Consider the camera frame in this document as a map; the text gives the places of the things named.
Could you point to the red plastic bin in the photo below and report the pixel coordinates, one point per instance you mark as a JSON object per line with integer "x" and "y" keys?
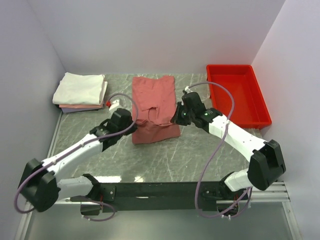
{"x": 250, "y": 110}

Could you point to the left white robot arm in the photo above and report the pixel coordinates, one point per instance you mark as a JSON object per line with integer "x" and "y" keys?
{"x": 45, "y": 182}

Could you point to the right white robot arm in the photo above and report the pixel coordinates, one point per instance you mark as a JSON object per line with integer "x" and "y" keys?
{"x": 265, "y": 158}

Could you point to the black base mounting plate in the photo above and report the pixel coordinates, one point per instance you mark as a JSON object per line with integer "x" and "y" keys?
{"x": 139, "y": 196}

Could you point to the white folded t shirt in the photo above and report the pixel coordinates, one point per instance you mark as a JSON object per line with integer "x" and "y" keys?
{"x": 70, "y": 80}

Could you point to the aluminium frame rail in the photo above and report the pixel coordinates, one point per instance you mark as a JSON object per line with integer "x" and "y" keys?
{"x": 276, "y": 193}

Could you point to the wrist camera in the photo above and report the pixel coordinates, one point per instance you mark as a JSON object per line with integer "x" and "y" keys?
{"x": 187, "y": 90}
{"x": 113, "y": 105}

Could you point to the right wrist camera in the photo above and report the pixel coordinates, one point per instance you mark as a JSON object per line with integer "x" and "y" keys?
{"x": 187, "y": 90}

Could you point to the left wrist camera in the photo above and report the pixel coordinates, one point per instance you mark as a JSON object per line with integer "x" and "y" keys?
{"x": 113, "y": 105}

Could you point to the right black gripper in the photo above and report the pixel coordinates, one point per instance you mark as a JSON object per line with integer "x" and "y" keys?
{"x": 176, "y": 118}

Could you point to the pink red t shirt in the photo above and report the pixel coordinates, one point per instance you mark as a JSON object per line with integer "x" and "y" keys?
{"x": 156, "y": 103}

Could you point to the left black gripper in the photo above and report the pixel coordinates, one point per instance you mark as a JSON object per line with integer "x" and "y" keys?
{"x": 131, "y": 130}

